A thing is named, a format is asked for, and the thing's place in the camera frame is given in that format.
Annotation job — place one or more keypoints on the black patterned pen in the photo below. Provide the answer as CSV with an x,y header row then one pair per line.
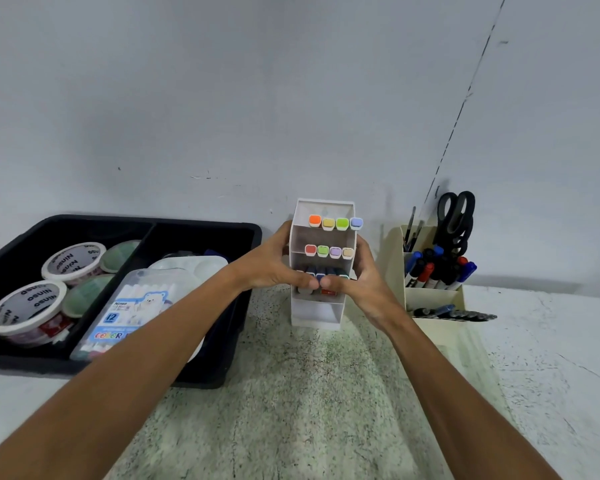
x,y
472,316

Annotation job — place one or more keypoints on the clear pack of coloured sticks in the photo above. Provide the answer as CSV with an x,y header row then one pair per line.
x,y
130,309

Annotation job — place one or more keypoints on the blue pen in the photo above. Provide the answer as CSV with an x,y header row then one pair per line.
x,y
437,310

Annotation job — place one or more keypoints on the person's left forearm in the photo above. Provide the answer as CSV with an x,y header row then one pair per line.
x,y
120,374

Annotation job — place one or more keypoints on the person's right thumb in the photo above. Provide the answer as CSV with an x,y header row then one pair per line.
x,y
335,284

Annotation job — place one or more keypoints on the green lid round tub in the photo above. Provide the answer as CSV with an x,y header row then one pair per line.
x,y
87,294
121,257

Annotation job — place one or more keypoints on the set of coloured cap markers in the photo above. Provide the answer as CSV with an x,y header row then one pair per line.
x,y
329,251

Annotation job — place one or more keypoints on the person's left hand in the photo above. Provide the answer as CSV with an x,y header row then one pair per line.
x,y
265,267

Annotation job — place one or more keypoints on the thin paintbrush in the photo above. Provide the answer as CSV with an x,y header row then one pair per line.
x,y
410,227
418,232

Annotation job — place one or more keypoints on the white paint palette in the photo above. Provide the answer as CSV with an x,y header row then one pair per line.
x,y
195,269

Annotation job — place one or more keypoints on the person's right forearm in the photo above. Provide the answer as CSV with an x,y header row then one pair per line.
x,y
460,409

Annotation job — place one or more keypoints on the bunch of whiteboard markers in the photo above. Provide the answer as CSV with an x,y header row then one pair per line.
x,y
432,272

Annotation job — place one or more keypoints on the white lid round tub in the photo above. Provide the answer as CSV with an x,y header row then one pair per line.
x,y
25,307
74,262

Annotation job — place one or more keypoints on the black scissors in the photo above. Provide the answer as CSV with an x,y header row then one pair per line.
x,y
455,214

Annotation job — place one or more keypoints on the white tiered marker holder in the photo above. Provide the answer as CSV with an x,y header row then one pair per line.
x,y
325,239

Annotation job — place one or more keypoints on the beige desk organizer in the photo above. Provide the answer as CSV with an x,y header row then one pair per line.
x,y
432,299

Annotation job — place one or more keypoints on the person's left thumb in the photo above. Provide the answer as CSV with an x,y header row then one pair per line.
x,y
305,280

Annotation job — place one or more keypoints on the person's right hand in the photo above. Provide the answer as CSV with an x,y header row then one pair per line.
x,y
370,294

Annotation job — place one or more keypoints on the black divided plastic tray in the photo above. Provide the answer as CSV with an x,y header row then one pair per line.
x,y
190,234

